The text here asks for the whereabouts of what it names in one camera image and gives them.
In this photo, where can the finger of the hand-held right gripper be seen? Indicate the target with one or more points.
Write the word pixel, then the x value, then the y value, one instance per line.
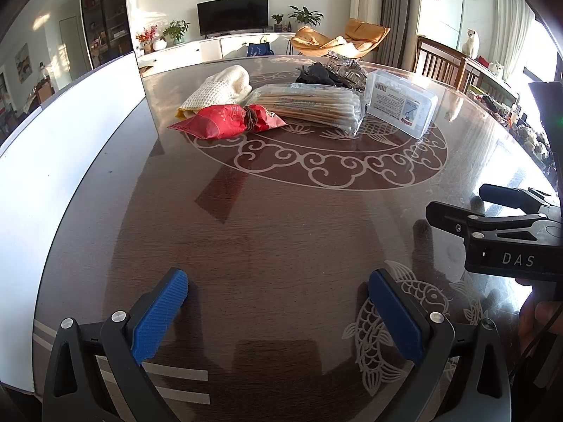
pixel 506 193
pixel 448 217

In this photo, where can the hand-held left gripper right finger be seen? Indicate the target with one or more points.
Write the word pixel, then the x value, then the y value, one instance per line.
pixel 396 316

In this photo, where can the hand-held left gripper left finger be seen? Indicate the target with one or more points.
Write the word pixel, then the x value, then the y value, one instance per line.
pixel 160 312

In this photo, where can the clear plastic box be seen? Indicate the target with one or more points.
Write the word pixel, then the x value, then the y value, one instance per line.
pixel 396 105

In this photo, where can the large white container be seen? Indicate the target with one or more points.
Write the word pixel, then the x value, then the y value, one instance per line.
pixel 52 184

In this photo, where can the cotton swab pack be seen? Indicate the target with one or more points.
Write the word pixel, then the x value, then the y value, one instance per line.
pixel 308 105

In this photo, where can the red snack packet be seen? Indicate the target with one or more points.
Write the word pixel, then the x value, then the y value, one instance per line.
pixel 215 121

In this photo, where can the cream knit cloth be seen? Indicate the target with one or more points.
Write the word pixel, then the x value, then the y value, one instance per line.
pixel 220 88

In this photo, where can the pile of assorted small items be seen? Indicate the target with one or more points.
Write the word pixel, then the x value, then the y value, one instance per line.
pixel 519 132

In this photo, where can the person's right hand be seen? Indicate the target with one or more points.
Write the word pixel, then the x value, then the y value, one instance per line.
pixel 545 318

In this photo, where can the wooden sideboard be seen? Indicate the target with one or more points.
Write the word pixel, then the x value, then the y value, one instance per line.
pixel 492 85

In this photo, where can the lying white cat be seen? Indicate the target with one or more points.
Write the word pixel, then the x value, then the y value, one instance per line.
pixel 497 69

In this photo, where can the sitting white cat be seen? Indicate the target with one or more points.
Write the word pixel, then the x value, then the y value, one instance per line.
pixel 470 44

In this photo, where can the white sheer curtain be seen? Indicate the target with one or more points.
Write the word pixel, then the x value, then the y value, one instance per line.
pixel 514 35

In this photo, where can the silver rhinestone bow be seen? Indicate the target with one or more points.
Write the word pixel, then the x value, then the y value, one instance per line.
pixel 341 56

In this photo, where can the orange lounge chair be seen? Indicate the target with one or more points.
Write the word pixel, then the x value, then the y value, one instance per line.
pixel 308 37
pixel 365 30

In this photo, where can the grey curtain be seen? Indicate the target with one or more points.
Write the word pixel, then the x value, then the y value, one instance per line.
pixel 396 17

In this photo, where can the cardboard box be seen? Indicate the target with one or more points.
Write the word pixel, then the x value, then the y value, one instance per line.
pixel 146 71

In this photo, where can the large leafy potted plant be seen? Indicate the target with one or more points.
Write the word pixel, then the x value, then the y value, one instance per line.
pixel 305 15

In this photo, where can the wooden dining chair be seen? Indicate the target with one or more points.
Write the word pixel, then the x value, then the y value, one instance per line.
pixel 45 90

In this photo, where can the blue bag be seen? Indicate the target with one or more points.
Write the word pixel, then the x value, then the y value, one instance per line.
pixel 260 49

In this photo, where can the small potted plant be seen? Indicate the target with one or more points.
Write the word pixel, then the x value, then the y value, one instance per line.
pixel 278 22

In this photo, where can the white round vase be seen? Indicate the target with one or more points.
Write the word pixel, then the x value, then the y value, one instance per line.
pixel 159 44

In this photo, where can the white TV cabinet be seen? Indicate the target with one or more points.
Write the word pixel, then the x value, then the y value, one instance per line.
pixel 211 48

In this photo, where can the red flower arrangement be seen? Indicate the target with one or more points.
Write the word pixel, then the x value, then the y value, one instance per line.
pixel 146 35

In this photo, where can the white door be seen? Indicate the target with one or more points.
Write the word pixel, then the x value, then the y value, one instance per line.
pixel 69 48

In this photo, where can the bushy potted plant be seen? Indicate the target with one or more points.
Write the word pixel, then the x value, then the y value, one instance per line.
pixel 176 30

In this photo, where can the black television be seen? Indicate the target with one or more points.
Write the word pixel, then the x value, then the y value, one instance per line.
pixel 233 15

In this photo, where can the dark glass display cabinet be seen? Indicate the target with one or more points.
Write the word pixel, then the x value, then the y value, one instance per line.
pixel 105 17

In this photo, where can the wall painting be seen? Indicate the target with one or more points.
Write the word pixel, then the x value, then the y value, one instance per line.
pixel 23 58

